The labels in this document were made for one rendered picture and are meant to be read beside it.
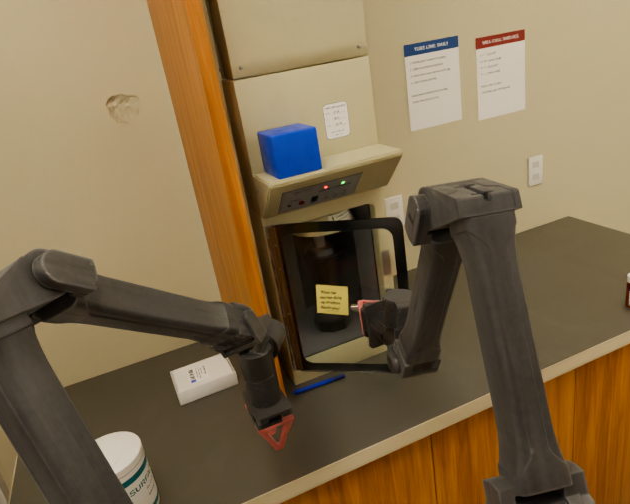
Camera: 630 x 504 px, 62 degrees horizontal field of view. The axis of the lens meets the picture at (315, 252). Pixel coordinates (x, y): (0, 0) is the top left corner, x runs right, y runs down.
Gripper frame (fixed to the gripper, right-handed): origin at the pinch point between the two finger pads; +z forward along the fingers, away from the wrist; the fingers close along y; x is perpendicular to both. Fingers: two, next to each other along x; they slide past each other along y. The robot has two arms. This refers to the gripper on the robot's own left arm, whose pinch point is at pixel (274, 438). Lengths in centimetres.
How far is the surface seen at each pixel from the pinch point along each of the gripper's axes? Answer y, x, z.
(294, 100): 33, -27, -56
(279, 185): 22.2, -16.4, -40.9
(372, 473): 6.8, -21.3, 25.8
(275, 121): 33, -21, -52
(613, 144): 77, -177, -9
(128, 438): 17.3, 25.7, 0.7
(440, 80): 76, -95, -48
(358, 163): 22, -35, -41
